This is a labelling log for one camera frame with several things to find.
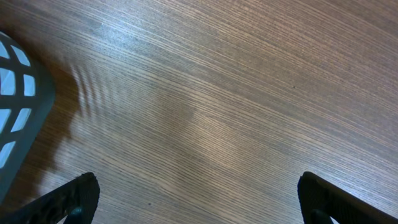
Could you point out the grey plastic shopping basket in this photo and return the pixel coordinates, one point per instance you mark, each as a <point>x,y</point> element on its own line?
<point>27,96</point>

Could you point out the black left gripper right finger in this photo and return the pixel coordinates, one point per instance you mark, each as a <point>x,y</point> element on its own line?
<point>323,202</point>

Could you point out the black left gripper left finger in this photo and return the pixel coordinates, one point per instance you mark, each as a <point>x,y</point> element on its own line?
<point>73,202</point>

